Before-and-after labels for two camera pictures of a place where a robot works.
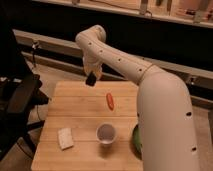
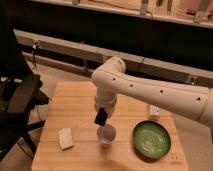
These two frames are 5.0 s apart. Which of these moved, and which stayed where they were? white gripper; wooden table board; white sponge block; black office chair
Moved: white gripper
Stayed: black office chair; white sponge block; wooden table board
